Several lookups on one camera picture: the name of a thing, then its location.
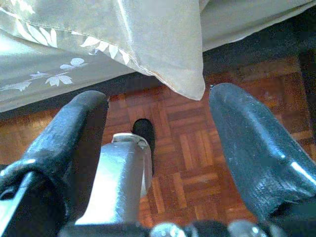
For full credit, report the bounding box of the beige floral pillow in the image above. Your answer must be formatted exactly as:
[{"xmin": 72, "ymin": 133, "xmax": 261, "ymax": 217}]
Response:
[{"xmin": 0, "ymin": 0, "xmax": 206, "ymax": 101}]

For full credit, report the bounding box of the beige floral bed sheet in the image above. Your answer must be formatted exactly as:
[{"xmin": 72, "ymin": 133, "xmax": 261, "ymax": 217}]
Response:
[{"xmin": 0, "ymin": 0, "xmax": 316, "ymax": 113}]

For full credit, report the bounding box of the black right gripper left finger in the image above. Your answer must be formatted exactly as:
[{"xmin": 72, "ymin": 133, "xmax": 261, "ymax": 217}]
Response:
[{"xmin": 0, "ymin": 90, "xmax": 110, "ymax": 223}]

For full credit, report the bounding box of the grey right robot leg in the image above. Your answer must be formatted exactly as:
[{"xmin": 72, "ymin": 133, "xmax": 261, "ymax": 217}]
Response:
[{"xmin": 74, "ymin": 132, "xmax": 153, "ymax": 226}]

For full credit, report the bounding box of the black right robot foot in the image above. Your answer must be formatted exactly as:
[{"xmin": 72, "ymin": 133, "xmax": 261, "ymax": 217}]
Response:
[{"xmin": 132, "ymin": 118, "xmax": 157, "ymax": 178}]

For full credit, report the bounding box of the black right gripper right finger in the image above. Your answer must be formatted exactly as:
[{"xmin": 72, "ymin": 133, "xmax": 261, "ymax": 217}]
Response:
[{"xmin": 209, "ymin": 83, "xmax": 316, "ymax": 218}]

